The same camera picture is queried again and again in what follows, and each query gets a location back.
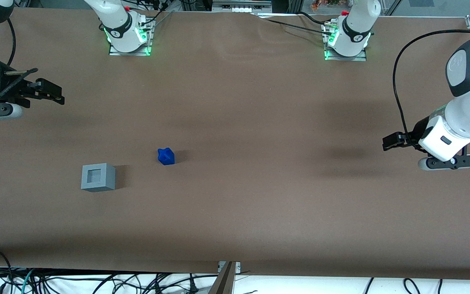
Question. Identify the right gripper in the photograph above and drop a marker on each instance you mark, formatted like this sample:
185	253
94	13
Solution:
7	84

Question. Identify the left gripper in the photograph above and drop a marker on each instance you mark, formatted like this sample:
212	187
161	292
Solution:
416	132

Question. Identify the blue plastic part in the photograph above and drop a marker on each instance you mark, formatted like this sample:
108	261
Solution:
166	157

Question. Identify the gray square base block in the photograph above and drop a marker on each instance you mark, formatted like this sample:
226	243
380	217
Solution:
98	178

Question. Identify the brown table cover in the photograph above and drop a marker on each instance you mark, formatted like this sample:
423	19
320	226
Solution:
235	122

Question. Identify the white device strip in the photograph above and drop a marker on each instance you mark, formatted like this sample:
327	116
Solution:
241	6

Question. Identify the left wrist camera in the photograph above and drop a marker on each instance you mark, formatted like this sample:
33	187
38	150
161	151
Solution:
449	162

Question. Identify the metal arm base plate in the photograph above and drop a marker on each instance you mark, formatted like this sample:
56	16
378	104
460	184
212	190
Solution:
345	58
131	52

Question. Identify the aluminium profile post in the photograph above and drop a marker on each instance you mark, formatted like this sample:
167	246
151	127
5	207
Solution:
222	281

